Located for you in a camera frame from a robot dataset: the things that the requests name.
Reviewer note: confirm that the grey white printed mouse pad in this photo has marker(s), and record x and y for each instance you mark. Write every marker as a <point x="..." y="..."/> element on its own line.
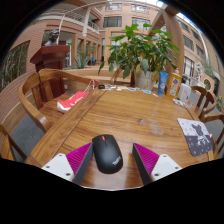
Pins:
<point x="196" y="136"/>

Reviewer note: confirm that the white figure sculpture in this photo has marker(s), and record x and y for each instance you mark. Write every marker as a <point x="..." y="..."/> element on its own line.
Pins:
<point x="200" y="73"/>

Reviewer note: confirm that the dark bust statue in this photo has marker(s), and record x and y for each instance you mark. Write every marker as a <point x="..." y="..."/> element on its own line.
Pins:
<point x="52" y="37"/>

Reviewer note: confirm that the small blue white card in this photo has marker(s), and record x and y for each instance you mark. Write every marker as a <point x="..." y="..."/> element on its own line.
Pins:
<point x="147" y="91"/>

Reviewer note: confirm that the black computer mouse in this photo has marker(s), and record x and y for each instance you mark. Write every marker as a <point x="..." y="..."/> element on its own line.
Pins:
<point x="107" y="155"/>

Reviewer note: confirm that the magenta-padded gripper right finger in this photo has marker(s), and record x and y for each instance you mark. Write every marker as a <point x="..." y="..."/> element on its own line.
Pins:
<point x="163" y="165"/>

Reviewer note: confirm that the wooden planter box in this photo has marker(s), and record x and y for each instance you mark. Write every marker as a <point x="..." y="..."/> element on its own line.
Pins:
<point x="88" y="72"/>

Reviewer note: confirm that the wooden armchair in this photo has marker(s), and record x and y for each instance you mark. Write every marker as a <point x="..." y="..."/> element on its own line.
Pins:
<point x="213" y="117"/>
<point x="31" y="111"/>
<point x="6" y="146"/>
<point x="208" y="96"/>
<point x="115" y="75"/>

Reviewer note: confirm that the yellow dish soap bottle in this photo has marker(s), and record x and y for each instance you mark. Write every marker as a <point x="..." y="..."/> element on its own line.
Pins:
<point x="174" y="85"/>

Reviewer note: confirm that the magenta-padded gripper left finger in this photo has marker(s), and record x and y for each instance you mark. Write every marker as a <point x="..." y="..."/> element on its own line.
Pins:
<point x="60" y="165"/>

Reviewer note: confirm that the small black key fob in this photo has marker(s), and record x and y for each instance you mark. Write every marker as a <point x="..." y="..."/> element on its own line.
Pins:
<point x="101" y="86"/>

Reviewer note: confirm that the spiky green agave plant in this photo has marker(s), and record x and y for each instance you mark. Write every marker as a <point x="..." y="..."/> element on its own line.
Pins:
<point x="82" y="60"/>

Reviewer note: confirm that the red white package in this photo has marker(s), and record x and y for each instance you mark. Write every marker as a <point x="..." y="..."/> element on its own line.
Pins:
<point x="71" y="101"/>

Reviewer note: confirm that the clear bag of white items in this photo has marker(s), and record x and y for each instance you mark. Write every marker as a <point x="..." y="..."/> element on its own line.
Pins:
<point x="179" y="102"/>

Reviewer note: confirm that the green potted plant white pot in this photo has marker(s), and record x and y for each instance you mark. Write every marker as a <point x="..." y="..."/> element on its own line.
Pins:
<point x="140" y="50"/>

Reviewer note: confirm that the white pump bottle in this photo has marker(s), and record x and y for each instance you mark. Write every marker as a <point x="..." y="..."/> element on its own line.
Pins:
<point x="184" y="92"/>

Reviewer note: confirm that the blue tube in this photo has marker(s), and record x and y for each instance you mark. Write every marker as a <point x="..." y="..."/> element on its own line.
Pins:
<point x="162" y="83"/>

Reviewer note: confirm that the dark red wooden lectern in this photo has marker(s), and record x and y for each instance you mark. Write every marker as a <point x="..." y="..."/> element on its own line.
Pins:
<point x="50" y="58"/>

